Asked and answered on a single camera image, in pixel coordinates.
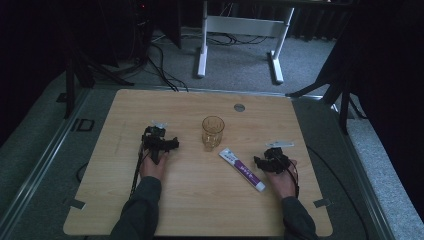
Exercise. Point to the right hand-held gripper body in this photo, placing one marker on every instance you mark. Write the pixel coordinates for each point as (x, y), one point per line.
(276, 156)

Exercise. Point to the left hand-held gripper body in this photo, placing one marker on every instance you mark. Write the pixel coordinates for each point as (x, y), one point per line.
(154, 141)

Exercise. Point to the white purple toothpaste tube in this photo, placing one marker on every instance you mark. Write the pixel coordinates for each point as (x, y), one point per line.
(241, 169)

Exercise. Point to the clear glass cup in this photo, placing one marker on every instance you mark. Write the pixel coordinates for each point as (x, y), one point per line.
(212, 132)

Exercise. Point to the person's right hand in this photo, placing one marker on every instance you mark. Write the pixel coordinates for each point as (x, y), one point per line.
(283, 184)

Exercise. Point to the person's left hand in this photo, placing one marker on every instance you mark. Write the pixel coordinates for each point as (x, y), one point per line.
(154, 169)

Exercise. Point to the grey round table grommet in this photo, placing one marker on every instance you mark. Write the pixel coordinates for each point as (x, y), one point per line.
(239, 107)

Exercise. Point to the grey tape strip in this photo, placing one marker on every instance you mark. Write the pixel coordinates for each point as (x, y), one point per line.
(322, 202)
(75, 203)

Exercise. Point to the black tripod stand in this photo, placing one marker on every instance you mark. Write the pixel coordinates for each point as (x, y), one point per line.
(70, 83)
(343, 100)

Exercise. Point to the dark computer tower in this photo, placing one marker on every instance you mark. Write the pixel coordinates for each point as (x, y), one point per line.
(138, 30)

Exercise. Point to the black rectangular floor bracket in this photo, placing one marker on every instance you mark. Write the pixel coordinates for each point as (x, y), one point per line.
(78, 125)

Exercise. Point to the aluminium floor rail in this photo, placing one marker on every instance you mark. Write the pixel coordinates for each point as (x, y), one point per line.
(363, 173)
(50, 153)

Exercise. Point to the white desk frame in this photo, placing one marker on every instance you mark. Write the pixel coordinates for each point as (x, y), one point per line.
(243, 26)

